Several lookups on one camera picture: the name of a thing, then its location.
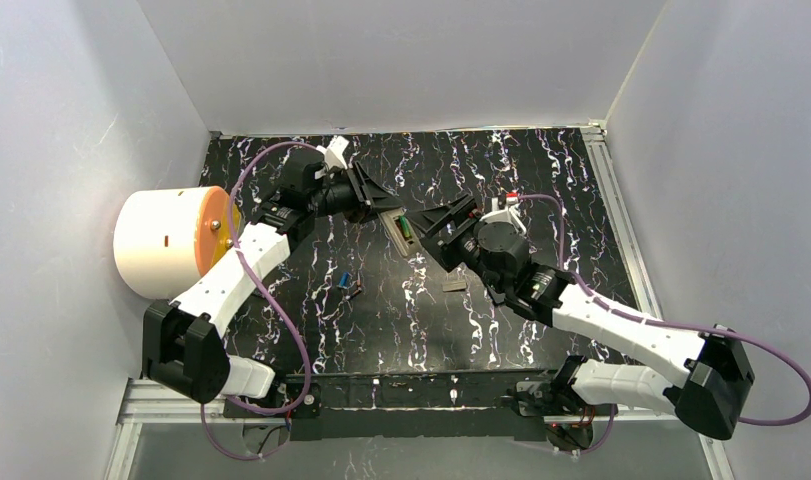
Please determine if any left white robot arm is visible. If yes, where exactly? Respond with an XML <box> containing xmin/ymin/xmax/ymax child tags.
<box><xmin>142</xmin><ymin>143</ymin><xmax>402</xmax><ymax>404</ymax></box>

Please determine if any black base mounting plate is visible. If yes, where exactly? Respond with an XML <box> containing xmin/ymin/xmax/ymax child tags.
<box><xmin>222</xmin><ymin>369</ymin><xmax>618</xmax><ymax>444</ymax></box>

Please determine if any aluminium frame rail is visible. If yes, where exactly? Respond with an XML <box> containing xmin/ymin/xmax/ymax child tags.
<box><xmin>580</xmin><ymin>119</ymin><xmax>738</xmax><ymax>480</ymax></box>
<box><xmin>104</xmin><ymin>378</ymin><xmax>731</xmax><ymax>479</ymax></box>

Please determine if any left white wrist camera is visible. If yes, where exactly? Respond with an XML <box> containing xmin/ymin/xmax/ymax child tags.
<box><xmin>315</xmin><ymin>136</ymin><xmax>350</xmax><ymax>178</ymax></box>

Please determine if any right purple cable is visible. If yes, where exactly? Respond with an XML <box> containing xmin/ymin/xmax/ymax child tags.
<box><xmin>510</xmin><ymin>193</ymin><xmax>811</xmax><ymax>457</ymax></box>

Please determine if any front aluminium frame rail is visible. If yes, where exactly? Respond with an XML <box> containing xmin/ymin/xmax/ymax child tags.
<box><xmin>104</xmin><ymin>378</ymin><xmax>731</xmax><ymax>479</ymax></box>

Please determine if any right aluminium frame rail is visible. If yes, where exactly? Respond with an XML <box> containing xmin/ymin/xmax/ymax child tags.
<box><xmin>580</xmin><ymin>119</ymin><xmax>738</xmax><ymax>480</ymax></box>

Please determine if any white orange cylinder container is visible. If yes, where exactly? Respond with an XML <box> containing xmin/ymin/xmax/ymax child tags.
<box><xmin>113</xmin><ymin>186</ymin><xmax>244</xmax><ymax>300</ymax></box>

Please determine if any grey battery cover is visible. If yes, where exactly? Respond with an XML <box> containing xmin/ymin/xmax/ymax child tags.
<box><xmin>441</xmin><ymin>280</ymin><xmax>468</xmax><ymax>293</ymax></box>

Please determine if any white remote control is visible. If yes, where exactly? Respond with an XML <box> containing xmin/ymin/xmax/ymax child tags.
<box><xmin>379</xmin><ymin>208</ymin><xmax>420</xmax><ymax>258</ymax></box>

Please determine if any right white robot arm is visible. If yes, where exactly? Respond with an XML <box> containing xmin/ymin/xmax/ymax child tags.
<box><xmin>402</xmin><ymin>193</ymin><xmax>755</xmax><ymax>440</ymax></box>

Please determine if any green battery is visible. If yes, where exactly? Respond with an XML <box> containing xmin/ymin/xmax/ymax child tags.
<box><xmin>396</xmin><ymin>216</ymin><xmax>413</xmax><ymax>242</ymax></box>

